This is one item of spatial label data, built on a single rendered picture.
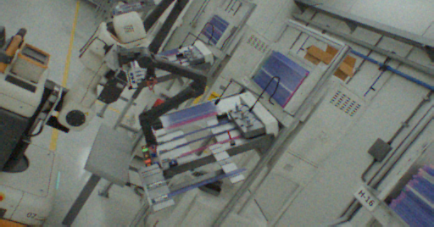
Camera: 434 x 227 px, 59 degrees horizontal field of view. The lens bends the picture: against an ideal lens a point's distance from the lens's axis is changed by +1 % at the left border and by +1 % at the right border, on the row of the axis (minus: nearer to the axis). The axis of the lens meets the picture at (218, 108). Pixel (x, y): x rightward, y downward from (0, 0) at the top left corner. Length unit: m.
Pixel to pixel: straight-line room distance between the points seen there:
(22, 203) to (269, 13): 4.23
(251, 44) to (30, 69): 2.16
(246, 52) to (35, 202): 2.28
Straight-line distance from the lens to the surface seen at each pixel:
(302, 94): 2.32
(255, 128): 2.36
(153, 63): 2.03
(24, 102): 2.09
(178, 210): 2.12
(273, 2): 5.61
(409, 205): 1.65
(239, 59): 3.71
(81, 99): 2.23
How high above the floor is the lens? 1.63
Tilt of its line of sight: 11 degrees down
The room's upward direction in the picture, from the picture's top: 34 degrees clockwise
